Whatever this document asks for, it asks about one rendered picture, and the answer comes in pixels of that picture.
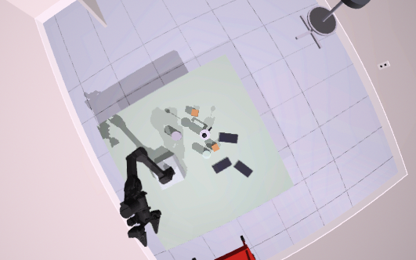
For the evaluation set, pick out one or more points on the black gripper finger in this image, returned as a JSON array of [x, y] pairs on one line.
[[155, 224], [143, 239]]

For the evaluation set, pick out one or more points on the pale grey cylinder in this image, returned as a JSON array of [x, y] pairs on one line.
[[176, 136]]

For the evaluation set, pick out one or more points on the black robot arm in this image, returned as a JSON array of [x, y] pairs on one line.
[[135, 198]]

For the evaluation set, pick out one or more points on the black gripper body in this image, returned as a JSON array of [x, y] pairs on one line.
[[144, 216]]

